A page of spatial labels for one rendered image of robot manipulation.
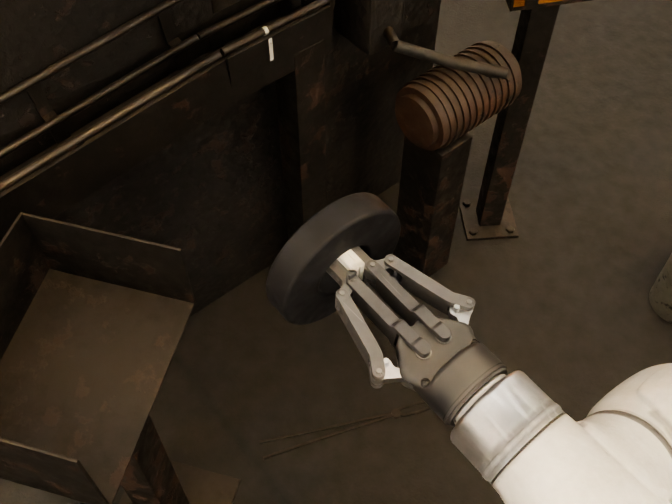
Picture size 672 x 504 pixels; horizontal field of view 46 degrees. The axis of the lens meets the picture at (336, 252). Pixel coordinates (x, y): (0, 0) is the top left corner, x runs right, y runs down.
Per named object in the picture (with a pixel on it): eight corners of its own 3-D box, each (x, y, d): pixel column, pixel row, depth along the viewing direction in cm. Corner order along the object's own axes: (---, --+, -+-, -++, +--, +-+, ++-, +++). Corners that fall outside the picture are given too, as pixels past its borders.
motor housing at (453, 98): (377, 257, 178) (391, 74, 134) (447, 209, 186) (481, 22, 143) (416, 294, 172) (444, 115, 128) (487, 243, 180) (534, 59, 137)
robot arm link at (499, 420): (549, 435, 73) (503, 389, 76) (577, 396, 66) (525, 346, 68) (481, 497, 70) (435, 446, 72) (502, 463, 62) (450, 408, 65)
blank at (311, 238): (252, 255, 72) (274, 280, 70) (381, 163, 76) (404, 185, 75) (274, 326, 85) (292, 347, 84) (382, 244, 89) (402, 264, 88)
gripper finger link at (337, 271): (363, 294, 77) (340, 311, 76) (331, 260, 79) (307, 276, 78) (364, 286, 75) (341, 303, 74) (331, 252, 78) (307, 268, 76)
